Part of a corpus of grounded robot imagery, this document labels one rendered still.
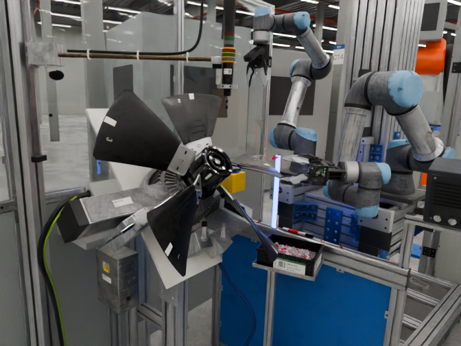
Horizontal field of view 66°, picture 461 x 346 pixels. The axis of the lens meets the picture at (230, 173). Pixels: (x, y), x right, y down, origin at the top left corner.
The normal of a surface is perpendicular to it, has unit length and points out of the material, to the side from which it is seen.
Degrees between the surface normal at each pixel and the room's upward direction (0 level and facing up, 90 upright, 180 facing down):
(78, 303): 90
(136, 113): 74
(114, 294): 90
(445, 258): 90
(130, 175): 50
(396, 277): 90
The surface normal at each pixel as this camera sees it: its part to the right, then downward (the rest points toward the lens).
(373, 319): -0.64, 0.14
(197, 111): 0.00, -0.59
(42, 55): -0.08, 0.21
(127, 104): 0.47, -0.12
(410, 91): 0.47, 0.12
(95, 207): 0.61, -0.50
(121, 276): 0.76, 0.16
